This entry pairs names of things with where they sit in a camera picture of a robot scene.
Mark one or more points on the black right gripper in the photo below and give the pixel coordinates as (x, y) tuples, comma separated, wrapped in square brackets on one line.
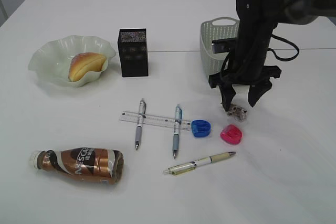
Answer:
[(258, 85)]

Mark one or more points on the paper piece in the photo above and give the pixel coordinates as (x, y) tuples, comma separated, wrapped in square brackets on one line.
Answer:
[(237, 112)]

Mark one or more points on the brown Nescafe coffee bottle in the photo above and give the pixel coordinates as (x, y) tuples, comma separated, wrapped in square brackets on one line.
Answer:
[(97, 165)]

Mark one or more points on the bread bun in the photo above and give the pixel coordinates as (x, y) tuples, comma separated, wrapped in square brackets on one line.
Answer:
[(85, 62)]

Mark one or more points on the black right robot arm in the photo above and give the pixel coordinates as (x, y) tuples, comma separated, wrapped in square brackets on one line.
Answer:
[(246, 54)]

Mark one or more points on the pink pencil sharpener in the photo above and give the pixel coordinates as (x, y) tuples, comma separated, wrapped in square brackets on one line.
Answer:
[(231, 134)]

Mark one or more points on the blue pencil sharpener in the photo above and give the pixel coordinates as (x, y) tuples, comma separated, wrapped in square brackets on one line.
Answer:
[(200, 128)]

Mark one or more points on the light green woven basket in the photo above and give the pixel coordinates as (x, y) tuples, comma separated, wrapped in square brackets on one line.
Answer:
[(219, 28)]

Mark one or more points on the blue grip ballpoint pen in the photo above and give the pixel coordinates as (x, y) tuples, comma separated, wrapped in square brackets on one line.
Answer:
[(177, 127)]

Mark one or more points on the white beige ballpoint pen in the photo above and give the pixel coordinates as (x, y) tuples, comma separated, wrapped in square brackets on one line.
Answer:
[(189, 166)]

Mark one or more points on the grey grip ballpoint pen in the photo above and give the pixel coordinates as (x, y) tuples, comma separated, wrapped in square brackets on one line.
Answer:
[(141, 115)]

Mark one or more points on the black mesh pen holder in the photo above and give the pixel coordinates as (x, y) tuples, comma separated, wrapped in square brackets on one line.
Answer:
[(133, 52)]

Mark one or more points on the pale green wavy plate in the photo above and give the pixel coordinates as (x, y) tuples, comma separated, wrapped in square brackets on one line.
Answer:
[(52, 61)]

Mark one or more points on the clear plastic ruler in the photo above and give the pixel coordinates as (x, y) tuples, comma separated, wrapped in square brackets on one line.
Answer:
[(153, 120)]

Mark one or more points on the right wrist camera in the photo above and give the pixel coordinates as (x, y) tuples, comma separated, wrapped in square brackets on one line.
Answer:
[(223, 45)]

